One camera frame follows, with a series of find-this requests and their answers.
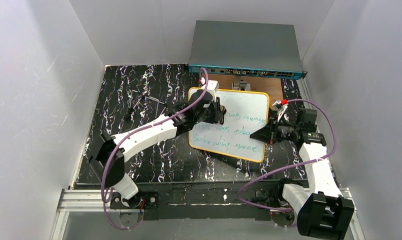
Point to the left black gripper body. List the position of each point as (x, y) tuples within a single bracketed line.
[(215, 112)]

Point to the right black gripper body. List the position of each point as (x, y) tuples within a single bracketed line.
[(272, 131)]

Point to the yellow and black eraser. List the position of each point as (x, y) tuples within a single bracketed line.
[(222, 109)]

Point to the yellow framed whiteboard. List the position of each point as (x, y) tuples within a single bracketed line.
[(246, 112)]

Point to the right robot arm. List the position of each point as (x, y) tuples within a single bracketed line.
[(323, 212)]

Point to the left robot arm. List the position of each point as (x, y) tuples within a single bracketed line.
[(112, 151)]

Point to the brown wooden board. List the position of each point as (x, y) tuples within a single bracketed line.
[(271, 86)]

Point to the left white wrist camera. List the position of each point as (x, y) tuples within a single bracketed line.
[(211, 87)]

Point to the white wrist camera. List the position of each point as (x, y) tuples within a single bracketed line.
[(211, 87), (281, 106)]

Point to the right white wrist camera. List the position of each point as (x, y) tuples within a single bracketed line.
[(281, 106)]

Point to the grey metal bracket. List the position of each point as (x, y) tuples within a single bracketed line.
[(241, 85)]

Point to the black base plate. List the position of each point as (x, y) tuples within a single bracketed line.
[(200, 200)]

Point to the teal network switch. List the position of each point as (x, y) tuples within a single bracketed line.
[(264, 50)]

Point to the aluminium frame rail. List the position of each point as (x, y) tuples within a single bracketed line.
[(89, 200)]

